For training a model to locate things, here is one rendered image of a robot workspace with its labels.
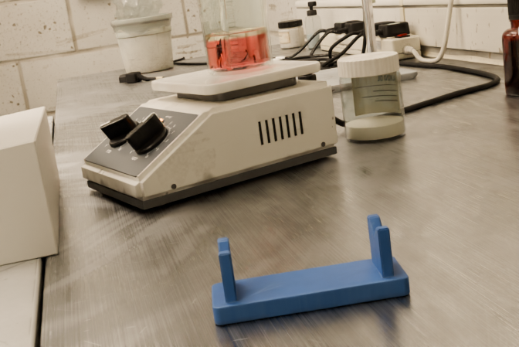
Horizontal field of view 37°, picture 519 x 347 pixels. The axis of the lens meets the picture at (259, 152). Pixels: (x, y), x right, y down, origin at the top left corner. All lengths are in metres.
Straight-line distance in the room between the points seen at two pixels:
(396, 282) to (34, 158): 0.26
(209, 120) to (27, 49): 2.54
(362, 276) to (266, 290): 0.05
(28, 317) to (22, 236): 0.11
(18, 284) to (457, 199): 0.30
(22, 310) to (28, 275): 0.06
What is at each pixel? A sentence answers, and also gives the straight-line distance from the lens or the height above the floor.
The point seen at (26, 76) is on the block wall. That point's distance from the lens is 3.15.
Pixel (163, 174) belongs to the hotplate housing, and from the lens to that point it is 0.61.
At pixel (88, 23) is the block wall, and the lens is 3.14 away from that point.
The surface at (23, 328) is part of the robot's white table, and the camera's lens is 0.44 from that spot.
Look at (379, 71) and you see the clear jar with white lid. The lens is 0.73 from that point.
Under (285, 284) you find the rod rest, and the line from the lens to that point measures 0.40.
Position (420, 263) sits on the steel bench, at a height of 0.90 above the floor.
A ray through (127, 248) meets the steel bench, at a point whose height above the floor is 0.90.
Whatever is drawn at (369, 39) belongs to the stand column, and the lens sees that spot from 1.20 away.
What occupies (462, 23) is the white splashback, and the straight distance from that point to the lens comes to 1.25.
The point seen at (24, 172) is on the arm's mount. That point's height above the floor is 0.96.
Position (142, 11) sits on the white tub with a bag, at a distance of 1.76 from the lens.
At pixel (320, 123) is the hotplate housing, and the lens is 0.68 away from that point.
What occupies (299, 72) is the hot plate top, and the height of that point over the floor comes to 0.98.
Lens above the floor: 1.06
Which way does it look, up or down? 12 degrees down
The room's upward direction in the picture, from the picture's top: 8 degrees counter-clockwise
